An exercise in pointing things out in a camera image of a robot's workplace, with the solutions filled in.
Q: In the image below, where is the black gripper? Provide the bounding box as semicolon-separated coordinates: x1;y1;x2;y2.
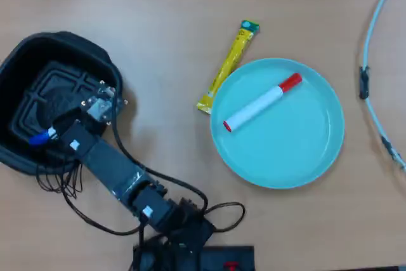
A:
44;107;100;162

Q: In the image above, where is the blue capped white marker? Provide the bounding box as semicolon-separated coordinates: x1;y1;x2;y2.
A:
29;127;60;147

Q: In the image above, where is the black plastic bowl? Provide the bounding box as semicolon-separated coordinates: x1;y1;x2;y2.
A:
0;31;126;175

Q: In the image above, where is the yellow stick sachet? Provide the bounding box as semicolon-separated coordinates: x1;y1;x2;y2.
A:
195;19;261;116

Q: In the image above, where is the red capped white marker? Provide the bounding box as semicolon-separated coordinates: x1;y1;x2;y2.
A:
223;72;303;133

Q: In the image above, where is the teal round plate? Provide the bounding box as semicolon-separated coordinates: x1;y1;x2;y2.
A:
209;58;346;190

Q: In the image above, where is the black tape wrap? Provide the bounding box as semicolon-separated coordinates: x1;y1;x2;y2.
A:
380;136;401;166

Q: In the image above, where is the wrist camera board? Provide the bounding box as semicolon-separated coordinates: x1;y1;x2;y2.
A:
81;80;129;124

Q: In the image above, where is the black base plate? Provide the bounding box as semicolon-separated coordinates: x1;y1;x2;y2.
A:
133;244;255;271

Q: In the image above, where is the black cable clip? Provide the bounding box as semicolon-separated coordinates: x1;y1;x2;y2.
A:
359;66;370;100

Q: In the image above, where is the white cable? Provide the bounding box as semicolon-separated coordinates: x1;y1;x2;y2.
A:
361;0;406;173

